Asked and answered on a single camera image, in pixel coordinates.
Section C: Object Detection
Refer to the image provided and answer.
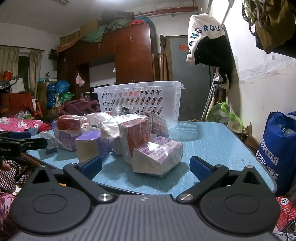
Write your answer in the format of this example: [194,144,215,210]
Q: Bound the coiled ropes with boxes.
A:
[240,0,266,36]

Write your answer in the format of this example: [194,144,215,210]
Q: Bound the grey door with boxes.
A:
[169,35,214,121]

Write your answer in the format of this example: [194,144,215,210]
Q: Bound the white lettered jacket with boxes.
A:
[186,13,228,66]

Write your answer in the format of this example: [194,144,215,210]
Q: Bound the barcode labelled tissue pack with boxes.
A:
[143,111,170,138]

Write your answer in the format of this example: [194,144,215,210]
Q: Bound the black hanging garment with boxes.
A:
[194,36,235,90]

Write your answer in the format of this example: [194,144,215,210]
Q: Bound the red white plastic bag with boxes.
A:
[75,71,85,87]

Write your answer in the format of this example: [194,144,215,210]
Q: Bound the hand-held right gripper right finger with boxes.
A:
[176,156,266,205]

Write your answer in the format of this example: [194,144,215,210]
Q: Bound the red supplement box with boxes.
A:
[275,196,296,232]

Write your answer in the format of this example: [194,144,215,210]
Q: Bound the green cloth bundle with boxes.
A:
[80,19,133,43]

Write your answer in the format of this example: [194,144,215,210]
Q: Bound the metal crutches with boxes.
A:
[200,67,223,121]

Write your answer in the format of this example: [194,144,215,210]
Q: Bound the green plastic bag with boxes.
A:
[208,102,245,134]

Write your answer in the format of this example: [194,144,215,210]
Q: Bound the beige curtain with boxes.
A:
[0,45,43,98]

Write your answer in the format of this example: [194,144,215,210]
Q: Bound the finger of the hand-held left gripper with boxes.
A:
[0,131,32,139]
[0,137,48,152]

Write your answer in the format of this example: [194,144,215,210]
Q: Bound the white hanging cloth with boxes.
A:
[214,74,231,90]

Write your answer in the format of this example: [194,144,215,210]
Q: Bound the blue plastic sacks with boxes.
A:
[46,81,70,109]

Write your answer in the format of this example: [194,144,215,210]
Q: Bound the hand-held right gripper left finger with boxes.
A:
[25,156,118,205]

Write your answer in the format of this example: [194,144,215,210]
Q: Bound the olive hanging bag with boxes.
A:
[254,0,296,56]

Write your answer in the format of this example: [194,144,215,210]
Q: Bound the clear bag with dark box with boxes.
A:
[35,131,58,155]

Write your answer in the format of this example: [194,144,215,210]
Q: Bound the checked cloth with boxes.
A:
[0,159,40,193]

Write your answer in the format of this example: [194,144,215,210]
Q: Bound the pink floral blanket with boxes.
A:
[0,117,44,133]

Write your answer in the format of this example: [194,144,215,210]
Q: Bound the plain purple tissue pack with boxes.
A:
[75,130,110,163]

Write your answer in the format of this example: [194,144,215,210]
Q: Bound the purple striped tissue pack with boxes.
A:
[132,136,184,176]

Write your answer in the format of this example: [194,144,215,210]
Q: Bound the blue tote bag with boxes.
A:
[256,111,296,196]

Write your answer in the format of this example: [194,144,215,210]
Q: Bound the wooden boards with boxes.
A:
[158,35,173,81]

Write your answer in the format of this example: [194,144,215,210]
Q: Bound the red boxed tissue pack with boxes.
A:
[57,115,87,130]

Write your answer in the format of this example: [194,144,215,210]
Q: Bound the white plastic wrapped pack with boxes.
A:
[87,111,121,139]

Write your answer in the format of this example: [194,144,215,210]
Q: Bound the cardboard boxes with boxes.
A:
[60,19,102,44]

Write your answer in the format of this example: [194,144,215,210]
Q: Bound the brown wooden wardrobe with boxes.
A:
[57,23,160,105]

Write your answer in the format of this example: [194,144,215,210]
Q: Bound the red brown tissue pack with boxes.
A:
[118,119,151,165]

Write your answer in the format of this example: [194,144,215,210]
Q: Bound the pale purple tissue pack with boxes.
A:
[54,127,81,152]

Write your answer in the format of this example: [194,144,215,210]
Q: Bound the metal hanging pole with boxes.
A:
[207,0,236,25]

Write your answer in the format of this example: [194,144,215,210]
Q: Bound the maroon cloth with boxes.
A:
[58,100,102,119]

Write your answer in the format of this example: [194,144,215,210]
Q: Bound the red ceiling pipe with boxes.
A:
[133,6,199,17]

